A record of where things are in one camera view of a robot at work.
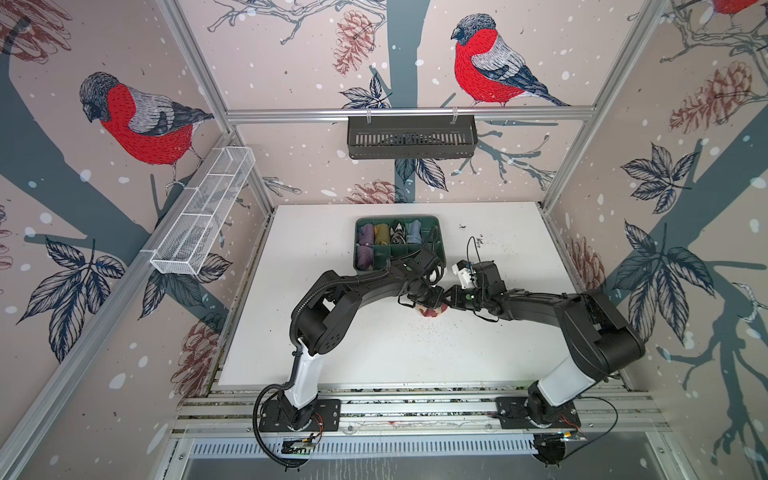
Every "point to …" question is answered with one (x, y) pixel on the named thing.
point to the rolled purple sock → (366, 234)
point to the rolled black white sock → (398, 234)
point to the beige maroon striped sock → (432, 312)
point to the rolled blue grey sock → (415, 235)
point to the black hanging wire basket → (412, 137)
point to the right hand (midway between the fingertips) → (439, 300)
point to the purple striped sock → (364, 256)
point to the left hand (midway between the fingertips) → (442, 305)
